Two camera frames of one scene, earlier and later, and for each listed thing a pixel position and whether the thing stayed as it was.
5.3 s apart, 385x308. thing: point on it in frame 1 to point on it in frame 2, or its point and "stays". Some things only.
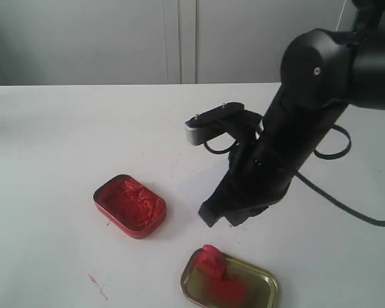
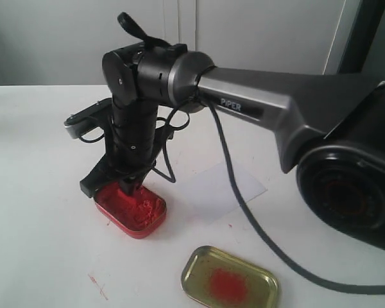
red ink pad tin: x=131 y=206 stays
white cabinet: x=129 y=42 stays
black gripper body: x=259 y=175 to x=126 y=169
